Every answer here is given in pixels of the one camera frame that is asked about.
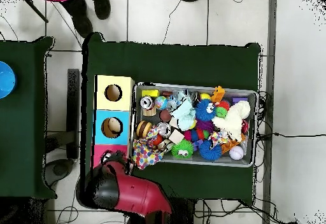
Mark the small globe ball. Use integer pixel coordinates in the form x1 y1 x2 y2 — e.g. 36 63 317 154
154 95 169 111

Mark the dark green table cloth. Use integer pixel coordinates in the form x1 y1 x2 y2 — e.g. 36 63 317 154
80 31 262 201
0 36 58 199

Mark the black cable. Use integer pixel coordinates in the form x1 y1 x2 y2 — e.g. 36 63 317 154
257 131 326 142

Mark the wooden box with three holes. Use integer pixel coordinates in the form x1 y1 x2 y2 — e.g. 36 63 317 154
90 74 135 176

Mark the mint green waffle cloth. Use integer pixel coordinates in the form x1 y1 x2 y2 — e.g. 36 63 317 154
169 91 197 131

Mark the white baseball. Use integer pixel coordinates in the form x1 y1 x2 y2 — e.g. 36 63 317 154
229 145 245 161

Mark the polka-dot fabric cloth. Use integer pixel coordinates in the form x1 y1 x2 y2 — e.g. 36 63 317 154
132 127 166 171

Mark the black rod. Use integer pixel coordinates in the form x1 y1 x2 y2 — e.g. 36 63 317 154
21 0 49 24

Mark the person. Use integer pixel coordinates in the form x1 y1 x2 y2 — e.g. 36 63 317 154
62 0 112 39

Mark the shallow wire mesh bin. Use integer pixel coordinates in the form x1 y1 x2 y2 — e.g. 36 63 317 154
129 82 259 168

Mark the dark grey stand foot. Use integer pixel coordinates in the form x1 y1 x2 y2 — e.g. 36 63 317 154
43 158 75 187

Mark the cream waffle cloth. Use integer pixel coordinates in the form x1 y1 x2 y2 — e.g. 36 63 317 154
211 100 252 143

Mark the blue spiky rubber ball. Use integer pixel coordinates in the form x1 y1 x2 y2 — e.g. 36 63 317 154
198 139 223 162
194 99 218 122

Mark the green spiky ball with eyes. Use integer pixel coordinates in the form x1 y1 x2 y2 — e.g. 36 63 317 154
171 139 195 160

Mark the wooden toy hamburger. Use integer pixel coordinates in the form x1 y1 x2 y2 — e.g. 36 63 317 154
136 120 153 139

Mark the black flat panel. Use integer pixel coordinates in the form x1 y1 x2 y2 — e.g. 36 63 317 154
66 68 81 160

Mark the blue plastic bowl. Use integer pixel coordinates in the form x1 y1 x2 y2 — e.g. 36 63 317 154
0 60 18 99

